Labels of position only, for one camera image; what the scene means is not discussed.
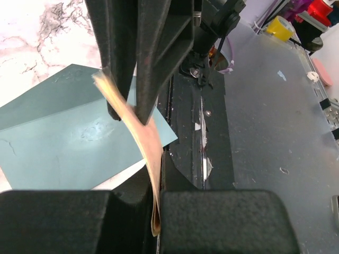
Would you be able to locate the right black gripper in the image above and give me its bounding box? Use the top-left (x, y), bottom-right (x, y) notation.
top-left (136, 0), bottom-right (246, 124)

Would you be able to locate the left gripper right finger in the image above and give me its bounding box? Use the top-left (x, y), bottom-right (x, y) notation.
top-left (159, 152), bottom-right (300, 253)

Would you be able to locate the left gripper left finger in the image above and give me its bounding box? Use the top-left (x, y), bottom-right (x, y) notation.
top-left (1, 171), bottom-right (155, 253)

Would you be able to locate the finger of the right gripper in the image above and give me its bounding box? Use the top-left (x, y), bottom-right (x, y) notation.
top-left (84, 0), bottom-right (141, 122)

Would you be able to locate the yellow tape roll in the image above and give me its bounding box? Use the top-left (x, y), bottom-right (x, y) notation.
top-left (266, 16), bottom-right (295, 42)

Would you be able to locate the red plastic box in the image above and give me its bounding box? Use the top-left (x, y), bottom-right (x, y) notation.
top-left (299, 0), bottom-right (335, 26)

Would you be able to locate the black metal base rail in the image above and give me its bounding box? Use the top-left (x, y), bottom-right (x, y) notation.
top-left (157, 53), bottom-right (236, 191)

